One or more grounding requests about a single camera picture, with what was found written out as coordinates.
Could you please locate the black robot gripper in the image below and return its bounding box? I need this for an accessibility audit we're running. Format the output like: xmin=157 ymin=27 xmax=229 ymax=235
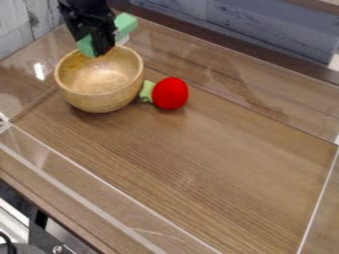
xmin=57 ymin=0 xmax=116 ymax=57

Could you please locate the green foam block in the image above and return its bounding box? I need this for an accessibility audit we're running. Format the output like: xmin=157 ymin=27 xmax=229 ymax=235
xmin=77 ymin=13 xmax=137 ymax=58

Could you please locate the brown wooden bowl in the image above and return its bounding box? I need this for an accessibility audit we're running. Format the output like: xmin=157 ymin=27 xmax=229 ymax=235
xmin=55 ymin=46 xmax=144 ymax=113

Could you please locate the red knitted strawberry toy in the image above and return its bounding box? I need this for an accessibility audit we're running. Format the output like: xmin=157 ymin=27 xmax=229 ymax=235
xmin=139 ymin=77 xmax=189 ymax=110

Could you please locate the black metal clamp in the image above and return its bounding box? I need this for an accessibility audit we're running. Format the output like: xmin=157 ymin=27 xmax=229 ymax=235
xmin=28 ymin=210 xmax=92 ymax=254

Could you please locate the clear acrylic corner bracket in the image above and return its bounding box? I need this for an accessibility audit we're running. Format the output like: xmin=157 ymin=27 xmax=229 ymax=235
xmin=115 ymin=34 xmax=129 ymax=46

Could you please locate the clear acrylic tray wall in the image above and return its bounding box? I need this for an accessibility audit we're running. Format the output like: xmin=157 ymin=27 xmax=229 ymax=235
xmin=0 ymin=112 xmax=221 ymax=254

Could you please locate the black cable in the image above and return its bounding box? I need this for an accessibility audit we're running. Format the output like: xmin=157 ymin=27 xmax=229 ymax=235
xmin=0 ymin=231 xmax=19 ymax=254

